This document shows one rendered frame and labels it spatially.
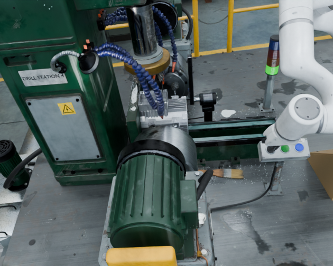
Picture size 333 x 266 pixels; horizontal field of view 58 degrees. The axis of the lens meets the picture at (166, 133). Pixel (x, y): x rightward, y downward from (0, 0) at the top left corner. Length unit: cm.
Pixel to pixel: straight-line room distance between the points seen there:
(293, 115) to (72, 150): 86
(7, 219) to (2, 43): 122
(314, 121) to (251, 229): 59
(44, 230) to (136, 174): 77
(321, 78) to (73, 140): 89
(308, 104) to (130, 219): 50
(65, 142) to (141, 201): 69
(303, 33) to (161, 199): 58
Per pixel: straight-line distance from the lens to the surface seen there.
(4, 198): 218
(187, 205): 68
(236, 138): 140
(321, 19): 120
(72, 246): 131
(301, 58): 89
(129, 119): 119
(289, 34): 92
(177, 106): 128
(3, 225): 204
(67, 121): 119
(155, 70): 112
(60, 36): 101
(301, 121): 80
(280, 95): 189
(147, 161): 72
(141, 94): 132
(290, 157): 117
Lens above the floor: 188
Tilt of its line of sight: 42 degrees down
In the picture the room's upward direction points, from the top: 8 degrees counter-clockwise
